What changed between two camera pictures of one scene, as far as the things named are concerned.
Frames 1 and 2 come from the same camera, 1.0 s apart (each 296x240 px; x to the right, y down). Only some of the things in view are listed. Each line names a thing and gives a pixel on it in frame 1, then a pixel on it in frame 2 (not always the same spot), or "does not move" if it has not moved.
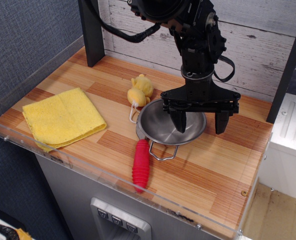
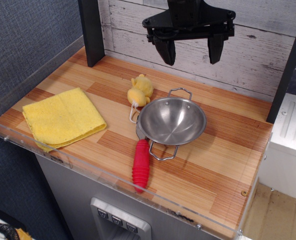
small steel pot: x=155 y=124 does not move
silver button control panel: x=111 y=222 does not move
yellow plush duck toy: x=140 y=94 does not move
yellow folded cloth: x=62 y=118 does not move
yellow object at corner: x=23 y=235 does not move
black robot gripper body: x=201 y=94 -> x=189 y=19
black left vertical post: x=93 y=30 does not move
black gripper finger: x=179 y=119 -> x=166 y=49
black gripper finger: x=221 y=119 -> x=215 y=43
